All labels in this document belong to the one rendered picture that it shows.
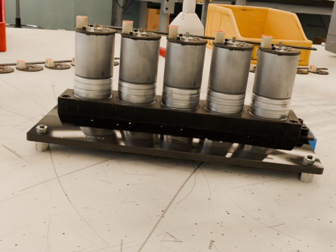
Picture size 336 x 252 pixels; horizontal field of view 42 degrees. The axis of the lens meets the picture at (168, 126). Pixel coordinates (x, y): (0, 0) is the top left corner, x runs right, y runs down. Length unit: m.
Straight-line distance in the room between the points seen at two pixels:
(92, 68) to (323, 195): 0.15
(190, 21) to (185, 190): 0.23
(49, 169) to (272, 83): 0.14
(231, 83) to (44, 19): 4.41
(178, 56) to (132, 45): 0.03
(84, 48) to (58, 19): 4.38
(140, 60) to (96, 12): 4.40
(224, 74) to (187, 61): 0.02
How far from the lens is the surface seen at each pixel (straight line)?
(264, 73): 0.27
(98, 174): 0.22
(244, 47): 0.26
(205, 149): 0.24
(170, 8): 2.61
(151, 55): 0.26
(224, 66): 0.26
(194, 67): 0.26
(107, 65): 0.27
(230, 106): 0.27
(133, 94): 0.27
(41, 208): 0.20
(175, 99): 0.27
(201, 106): 0.28
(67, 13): 4.64
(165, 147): 0.23
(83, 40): 0.27
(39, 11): 4.63
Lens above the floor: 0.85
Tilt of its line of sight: 20 degrees down
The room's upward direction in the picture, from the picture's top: 6 degrees clockwise
